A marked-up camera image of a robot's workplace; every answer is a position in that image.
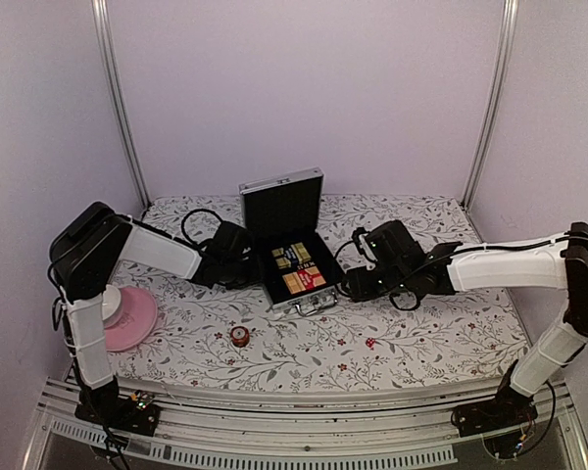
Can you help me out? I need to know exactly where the floral patterned table mat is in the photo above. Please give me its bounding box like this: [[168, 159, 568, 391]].
[[77, 194, 530, 393]]

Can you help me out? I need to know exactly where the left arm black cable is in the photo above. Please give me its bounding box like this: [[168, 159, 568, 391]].
[[179, 209, 226, 256]]

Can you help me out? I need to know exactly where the red black poker chip stack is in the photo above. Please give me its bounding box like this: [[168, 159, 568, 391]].
[[230, 326, 250, 348]]

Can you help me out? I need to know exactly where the aluminium poker case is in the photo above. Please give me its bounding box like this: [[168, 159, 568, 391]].
[[239, 167, 344, 317]]

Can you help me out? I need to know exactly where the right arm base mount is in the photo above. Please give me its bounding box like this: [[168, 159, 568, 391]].
[[451, 367, 538, 437]]

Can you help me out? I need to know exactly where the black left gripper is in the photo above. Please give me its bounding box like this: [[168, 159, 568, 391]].
[[223, 255, 270, 292]]

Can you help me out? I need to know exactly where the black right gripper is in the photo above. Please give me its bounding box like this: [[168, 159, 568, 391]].
[[344, 264, 412, 302]]

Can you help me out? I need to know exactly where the aluminium frame post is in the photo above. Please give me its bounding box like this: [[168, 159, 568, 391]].
[[91, 0, 151, 210], [462, 0, 519, 212]]

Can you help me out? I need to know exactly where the pink plate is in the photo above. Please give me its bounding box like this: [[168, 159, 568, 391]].
[[105, 287, 158, 353]]

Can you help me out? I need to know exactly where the red Texas Hold'em card deck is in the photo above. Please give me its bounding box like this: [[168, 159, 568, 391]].
[[282, 267, 326, 295]]

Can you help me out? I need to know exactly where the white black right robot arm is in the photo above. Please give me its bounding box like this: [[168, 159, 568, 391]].
[[341, 221, 588, 427]]

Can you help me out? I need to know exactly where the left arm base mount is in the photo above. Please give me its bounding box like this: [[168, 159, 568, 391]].
[[74, 379, 161, 437]]

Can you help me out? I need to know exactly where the white bowl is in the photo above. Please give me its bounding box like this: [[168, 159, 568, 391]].
[[102, 284, 123, 329]]

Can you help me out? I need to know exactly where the blue Texas Hold'em card deck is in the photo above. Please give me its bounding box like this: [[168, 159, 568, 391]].
[[271, 242, 312, 269]]

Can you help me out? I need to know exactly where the aluminium front rail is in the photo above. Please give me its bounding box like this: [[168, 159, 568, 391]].
[[26, 376, 588, 470]]

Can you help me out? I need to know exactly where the left aluminium frame post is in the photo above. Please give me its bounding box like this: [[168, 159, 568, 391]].
[[91, 0, 151, 210]]

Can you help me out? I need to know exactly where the right aluminium frame post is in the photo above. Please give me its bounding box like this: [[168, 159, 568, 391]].
[[462, 0, 519, 212]]

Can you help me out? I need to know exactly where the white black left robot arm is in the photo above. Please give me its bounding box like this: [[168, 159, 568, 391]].
[[48, 202, 260, 425]]

